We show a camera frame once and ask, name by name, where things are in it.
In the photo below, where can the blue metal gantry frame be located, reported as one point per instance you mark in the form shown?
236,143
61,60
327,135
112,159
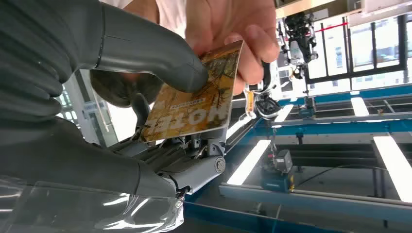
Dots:
322,128

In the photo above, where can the white ceiling light panel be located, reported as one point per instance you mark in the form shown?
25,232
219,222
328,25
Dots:
359,106
248,164
396,167

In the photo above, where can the black window frame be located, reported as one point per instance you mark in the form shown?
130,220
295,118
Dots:
373,69

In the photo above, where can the clear plastic wrist cover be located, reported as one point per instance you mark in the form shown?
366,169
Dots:
80,212

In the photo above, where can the blue hoist motor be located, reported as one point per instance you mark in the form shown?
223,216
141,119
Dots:
276,183

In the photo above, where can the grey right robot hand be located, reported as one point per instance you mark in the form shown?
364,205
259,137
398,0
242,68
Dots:
145,48

